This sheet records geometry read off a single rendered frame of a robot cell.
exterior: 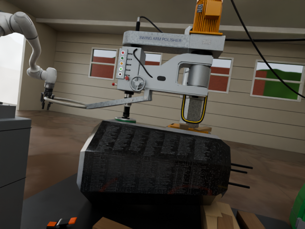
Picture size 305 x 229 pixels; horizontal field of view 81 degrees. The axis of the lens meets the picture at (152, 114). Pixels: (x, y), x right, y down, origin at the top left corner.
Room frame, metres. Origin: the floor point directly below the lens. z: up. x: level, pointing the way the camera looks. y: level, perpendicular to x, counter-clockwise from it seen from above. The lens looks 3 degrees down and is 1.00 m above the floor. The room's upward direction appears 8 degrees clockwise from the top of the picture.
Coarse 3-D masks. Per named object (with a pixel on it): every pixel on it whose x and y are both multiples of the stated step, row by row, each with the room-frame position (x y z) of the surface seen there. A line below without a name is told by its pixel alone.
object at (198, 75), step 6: (192, 66) 1.66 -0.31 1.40; (198, 66) 1.63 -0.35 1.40; (204, 66) 1.62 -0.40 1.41; (192, 72) 1.65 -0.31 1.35; (198, 72) 1.62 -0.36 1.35; (204, 72) 1.63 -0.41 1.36; (192, 78) 1.65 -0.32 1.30; (198, 78) 1.62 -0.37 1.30; (204, 78) 1.63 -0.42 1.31; (192, 84) 1.64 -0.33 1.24; (198, 84) 1.62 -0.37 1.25; (204, 84) 1.63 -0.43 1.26
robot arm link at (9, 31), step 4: (0, 12) 1.39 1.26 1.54; (0, 16) 1.35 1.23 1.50; (4, 16) 1.36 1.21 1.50; (8, 16) 1.38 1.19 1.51; (0, 20) 1.34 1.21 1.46; (4, 20) 1.36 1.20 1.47; (8, 20) 1.37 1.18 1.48; (0, 24) 1.34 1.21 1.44; (4, 24) 1.36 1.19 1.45; (8, 24) 1.38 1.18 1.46; (0, 28) 1.34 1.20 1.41; (4, 28) 1.36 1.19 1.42; (8, 28) 1.39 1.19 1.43; (0, 32) 1.34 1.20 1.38; (4, 32) 1.38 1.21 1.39; (8, 32) 1.40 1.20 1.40; (12, 32) 1.44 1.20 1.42; (0, 36) 1.35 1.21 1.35
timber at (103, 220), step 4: (100, 220) 1.22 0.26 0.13; (104, 220) 1.23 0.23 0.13; (108, 220) 1.24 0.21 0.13; (112, 220) 1.24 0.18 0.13; (96, 224) 1.18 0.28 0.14; (100, 224) 1.18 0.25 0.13; (104, 224) 1.19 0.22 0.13; (108, 224) 1.19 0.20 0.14; (112, 224) 1.20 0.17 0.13; (116, 224) 1.21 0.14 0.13; (120, 224) 1.21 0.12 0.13; (96, 228) 1.15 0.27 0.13; (100, 228) 1.15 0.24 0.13; (104, 228) 1.15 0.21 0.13; (108, 228) 1.16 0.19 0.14; (112, 228) 1.16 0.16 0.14; (116, 228) 1.17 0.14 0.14; (120, 228) 1.18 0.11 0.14; (124, 228) 1.18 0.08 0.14; (128, 228) 1.19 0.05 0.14
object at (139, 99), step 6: (138, 96) 1.74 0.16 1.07; (144, 96) 1.70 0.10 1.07; (150, 96) 1.84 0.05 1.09; (102, 102) 1.80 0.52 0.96; (108, 102) 1.79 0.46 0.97; (114, 102) 1.78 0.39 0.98; (120, 102) 1.77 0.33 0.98; (126, 102) 1.76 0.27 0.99; (132, 102) 1.75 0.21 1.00; (90, 108) 1.82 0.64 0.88; (96, 108) 1.93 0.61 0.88
